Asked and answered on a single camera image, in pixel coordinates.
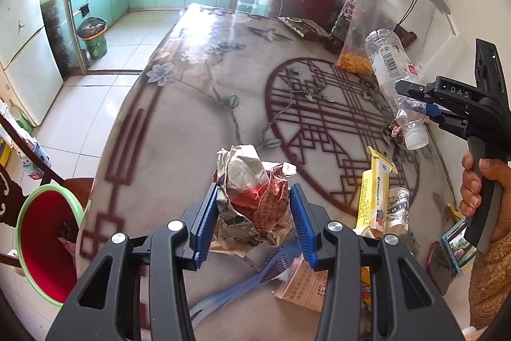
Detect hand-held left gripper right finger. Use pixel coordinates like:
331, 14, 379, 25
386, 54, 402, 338
289, 183, 458, 341

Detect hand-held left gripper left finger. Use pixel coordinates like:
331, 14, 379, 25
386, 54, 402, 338
46, 183, 220, 341

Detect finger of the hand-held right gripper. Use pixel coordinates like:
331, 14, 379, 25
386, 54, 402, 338
395, 79, 438, 102
422, 105, 469, 136

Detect clear plastic bottle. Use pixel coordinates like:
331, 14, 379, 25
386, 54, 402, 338
365, 28, 430, 151

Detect newspaper ball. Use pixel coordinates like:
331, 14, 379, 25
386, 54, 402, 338
211, 143, 298, 258

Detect tan cardboard box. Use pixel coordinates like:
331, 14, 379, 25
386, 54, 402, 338
273, 257, 332, 314

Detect red basin green rim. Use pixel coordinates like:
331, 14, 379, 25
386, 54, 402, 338
15, 184, 86, 306

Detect person's right forearm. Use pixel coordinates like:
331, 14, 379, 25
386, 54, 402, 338
469, 229, 511, 331

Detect green trash bin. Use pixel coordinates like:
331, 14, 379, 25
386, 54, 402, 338
77, 17, 109, 60

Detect person's right hand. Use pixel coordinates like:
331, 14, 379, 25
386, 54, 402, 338
459, 151, 511, 246

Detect small crumpled wrapper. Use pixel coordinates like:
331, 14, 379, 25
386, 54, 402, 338
383, 121, 408, 146

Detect plain wooden chair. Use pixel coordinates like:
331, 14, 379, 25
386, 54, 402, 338
393, 25, 418, 50

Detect clear zip bag orange snacks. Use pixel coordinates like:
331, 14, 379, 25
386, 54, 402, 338
334, 0, 400, 76

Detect blue fly swatter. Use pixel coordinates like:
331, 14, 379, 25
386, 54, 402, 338
187, 245, 304, 322

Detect yellow flattened box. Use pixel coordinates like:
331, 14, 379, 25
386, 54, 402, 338
356, 146, 397, 236

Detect yellow carton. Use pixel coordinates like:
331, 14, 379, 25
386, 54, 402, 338
359, 265, 374, 306

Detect crushed printed paper cup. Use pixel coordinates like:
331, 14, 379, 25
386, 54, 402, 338
385, 187, 411, 234

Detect yellow plastic piece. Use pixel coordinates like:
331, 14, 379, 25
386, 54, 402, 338
445, 203, 464, 224

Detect bottle with pink label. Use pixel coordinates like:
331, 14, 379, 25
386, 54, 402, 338
331, 0, 358, 42

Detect dark snack packet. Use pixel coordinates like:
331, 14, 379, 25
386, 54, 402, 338
277, 17, 330, 42

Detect smartphone pink case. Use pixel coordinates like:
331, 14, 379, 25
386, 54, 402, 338
424, 240, 454, 296

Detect white long package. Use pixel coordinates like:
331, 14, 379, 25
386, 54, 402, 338
0, 99, 52, 182

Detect carved wooden chair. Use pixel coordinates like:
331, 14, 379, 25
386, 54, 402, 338
0, 111, 96, 270

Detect white refrigerator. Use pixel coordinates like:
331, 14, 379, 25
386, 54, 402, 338
0, 0, 65, 126

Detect black charger cable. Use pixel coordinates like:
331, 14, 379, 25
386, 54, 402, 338
399, 0, 420, 30

